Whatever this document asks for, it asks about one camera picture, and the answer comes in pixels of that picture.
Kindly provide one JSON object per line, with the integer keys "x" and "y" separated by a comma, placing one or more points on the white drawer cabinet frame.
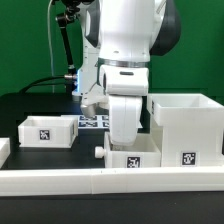
{"x": 187, "y": 128}

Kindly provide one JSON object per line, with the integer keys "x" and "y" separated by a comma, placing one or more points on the white front drawer box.
{"x": 142, "y": 154}

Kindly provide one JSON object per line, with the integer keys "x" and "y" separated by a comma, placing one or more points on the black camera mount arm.
{"x": 63, "y": 19}

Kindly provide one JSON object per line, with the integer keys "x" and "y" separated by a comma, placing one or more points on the white fiducial marker sheet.
{"x": 96, "y": 122}

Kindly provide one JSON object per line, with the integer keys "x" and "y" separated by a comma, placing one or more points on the white fence rail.
{"x": 105, "y": 181}
{"x": 4, "y": 150}

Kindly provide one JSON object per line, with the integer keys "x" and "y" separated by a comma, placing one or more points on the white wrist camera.
{"x": 92, "y": 99}

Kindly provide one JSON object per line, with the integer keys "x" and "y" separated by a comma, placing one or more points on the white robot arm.
{"x": 129, "y": 33}

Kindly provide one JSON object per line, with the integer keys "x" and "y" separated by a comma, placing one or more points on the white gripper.
{"x": 124, "y": 117}

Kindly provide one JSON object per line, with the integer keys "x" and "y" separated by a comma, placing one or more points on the white left fence rail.
{"x": 4, "y": 150}

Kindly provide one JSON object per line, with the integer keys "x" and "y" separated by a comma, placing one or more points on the white front fence rail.
{"x": 105, "y": 181}

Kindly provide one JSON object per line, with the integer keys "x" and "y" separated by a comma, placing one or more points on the white rear drawer box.
{"x": 48, "y": 131}

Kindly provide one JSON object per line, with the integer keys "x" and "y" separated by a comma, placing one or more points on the white drawer box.
{"x": 48, "y": 131}
{"x": 142, "y": 154}

